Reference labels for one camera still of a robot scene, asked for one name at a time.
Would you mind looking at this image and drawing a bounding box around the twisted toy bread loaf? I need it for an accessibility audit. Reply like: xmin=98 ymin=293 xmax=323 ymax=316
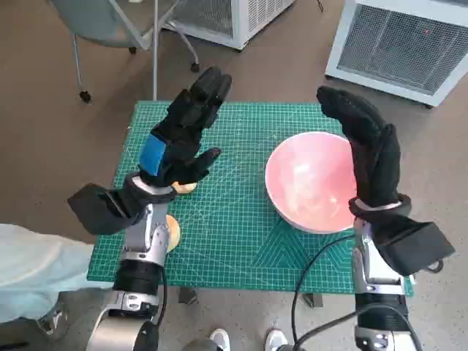
xmin=171 ymin=181 xmax=197 ymax=194

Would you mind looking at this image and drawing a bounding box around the grey office chair on casters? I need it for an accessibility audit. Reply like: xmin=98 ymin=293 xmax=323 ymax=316
xmin=47 ymin=0 xmax=201 ymax=104

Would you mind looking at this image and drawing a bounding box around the pink bowl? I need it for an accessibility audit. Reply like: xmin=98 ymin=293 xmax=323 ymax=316
xmin=265 ymin=132 xmax=358 ymax=235

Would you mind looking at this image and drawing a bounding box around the black arched robot cable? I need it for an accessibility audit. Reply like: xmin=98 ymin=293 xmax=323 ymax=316
xmin=295 ymin=305 xmax=421 ymax=351

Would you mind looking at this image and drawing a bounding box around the long black robot cable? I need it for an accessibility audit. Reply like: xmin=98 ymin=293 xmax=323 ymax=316
xmin=291 ymin=233 xmax=358 ymax=351

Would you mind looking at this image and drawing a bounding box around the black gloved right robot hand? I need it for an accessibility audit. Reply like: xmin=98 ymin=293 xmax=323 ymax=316
xmin=316 ymin=86 xmax=402 ymax=208

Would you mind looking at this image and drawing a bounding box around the green cutting mat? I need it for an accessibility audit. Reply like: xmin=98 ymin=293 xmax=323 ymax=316
xmin=86 ymin=101 xmax=415 ymax=296

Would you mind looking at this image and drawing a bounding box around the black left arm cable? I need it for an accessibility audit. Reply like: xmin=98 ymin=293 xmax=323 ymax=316
xmin=153 ymin=268 xmax=169 ymax=328

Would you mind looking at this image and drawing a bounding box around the white metal pole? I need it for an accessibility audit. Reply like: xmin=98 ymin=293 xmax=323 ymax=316
xmin=151 ymin=0 xmax=160 ymax=102

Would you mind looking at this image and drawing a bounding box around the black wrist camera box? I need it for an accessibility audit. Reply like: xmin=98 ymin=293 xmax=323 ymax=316
xmin=67 ymin=182 xmax=144 ymax=237
xmin=372 ymin=215 xmax=456 ymax=276

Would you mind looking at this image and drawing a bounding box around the round toy bread bun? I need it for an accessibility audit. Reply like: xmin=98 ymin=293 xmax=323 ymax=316
xmin=165 ymin=214 xmax=182 ymax=253

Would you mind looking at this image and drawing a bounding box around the large white mesh cabinet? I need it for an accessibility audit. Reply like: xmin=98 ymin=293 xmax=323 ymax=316
xmin=324 ymin=0 xmax=468 ymax=108

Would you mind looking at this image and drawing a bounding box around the black left robot hand blue tape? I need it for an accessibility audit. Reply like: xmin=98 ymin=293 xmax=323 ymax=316
xmin=137 ymin=67 xmax=233 ymax=188

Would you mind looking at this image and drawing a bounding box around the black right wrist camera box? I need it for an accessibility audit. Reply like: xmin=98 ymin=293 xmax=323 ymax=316
xmin=372 ymin=215 xmax=456 ymax=276

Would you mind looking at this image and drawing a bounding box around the white mesh cabinet with vents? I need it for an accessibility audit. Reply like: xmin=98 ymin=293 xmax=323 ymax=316
xmin=160 ymin=0 xmax=296 ymax=51

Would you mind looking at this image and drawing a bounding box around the white shoe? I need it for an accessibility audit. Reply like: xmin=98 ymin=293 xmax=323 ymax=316
xmin=209 ymin=328 xmax=231 ymax=351
xmin=265 ymin=328 xmax=290 ymax=351

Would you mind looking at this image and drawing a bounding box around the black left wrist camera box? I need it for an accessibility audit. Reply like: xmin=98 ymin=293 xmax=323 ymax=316
xmin=67 ymin=182 xmax=144 ymax=237

